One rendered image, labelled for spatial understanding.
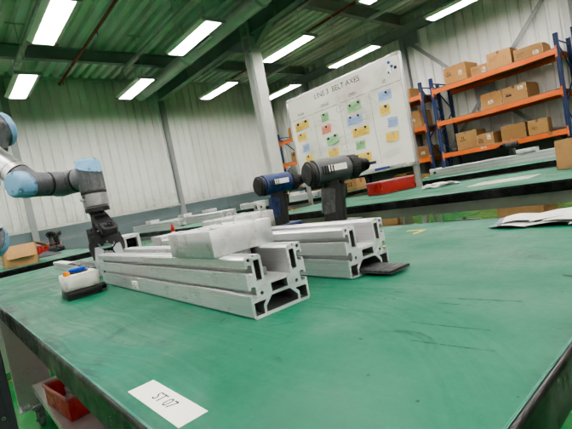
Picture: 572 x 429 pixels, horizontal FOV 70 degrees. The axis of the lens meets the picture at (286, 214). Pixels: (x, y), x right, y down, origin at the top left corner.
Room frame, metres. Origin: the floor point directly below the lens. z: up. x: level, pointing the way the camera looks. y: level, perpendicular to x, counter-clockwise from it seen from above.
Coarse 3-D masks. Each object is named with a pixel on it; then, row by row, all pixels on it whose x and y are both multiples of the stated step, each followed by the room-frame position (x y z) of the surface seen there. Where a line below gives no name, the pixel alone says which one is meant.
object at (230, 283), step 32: (128, 256) 0.93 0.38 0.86; (160, 256) 0.77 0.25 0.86; (224, 256) 0.58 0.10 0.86; (256, 256) 0.54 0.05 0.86; (288, 256) 0.57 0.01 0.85; (128, 288) 0.98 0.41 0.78; (160, 288) 0.80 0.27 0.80; (192, 288) 0.67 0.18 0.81; (224, 288) 0.61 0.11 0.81; (256, 288) 0.54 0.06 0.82; (288, 288) 0.57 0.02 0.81
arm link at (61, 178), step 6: (54, 174) 1.24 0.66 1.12; (60, 174) 1.26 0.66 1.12; (66, 174) 1.27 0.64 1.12; (60, 180) 1.25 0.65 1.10; (66, 180) 1.26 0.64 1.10; (60, 186) 1.25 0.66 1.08; (66, 186) 1.27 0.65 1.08; (72, 186) 1.26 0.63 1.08; (54, 192) 1.24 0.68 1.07; (60, 192) 1.26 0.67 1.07; (66, 192) 1.28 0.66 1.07; (72, 192) 1.29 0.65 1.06
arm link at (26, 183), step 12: (0, 156) 1.20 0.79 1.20; (12, 156) 1.22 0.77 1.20; (0, 168) 1.18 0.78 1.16; (12, 168) 1.18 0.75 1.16; (24, 168) 1.19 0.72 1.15; (12, 180) 1.14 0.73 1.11; (24, 180) 1.14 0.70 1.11; (36, 180) 1.17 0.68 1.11; (48, 180) 1.21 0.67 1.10; (12, 192) 1.14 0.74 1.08; (24, 192) 1.14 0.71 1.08; (36, 192) 1.17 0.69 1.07; (48, 192) 1.22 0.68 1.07
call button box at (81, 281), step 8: (72, 272) 1.01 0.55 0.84; (80, 272) 1.00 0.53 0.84; (88, 272) 1.00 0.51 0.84; (96, 272) 1.01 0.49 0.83; (64, 280) 0.97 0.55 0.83; (72, 280) 0.98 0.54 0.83; (80, 280) 0.99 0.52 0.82; (88, 280) 1.00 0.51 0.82; (96, 280) 1.01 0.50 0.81; (64, 288) 0.98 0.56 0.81; (72, 288) 0.97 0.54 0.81; (80, 288) 0.98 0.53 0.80; (88, 288) 0.99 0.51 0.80; (96, 288) 1.00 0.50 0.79; (104, 288) 1.05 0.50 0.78; (64, 296) 1.00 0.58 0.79; (72, 296) 0.97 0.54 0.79; (80, 296) 0.98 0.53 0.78
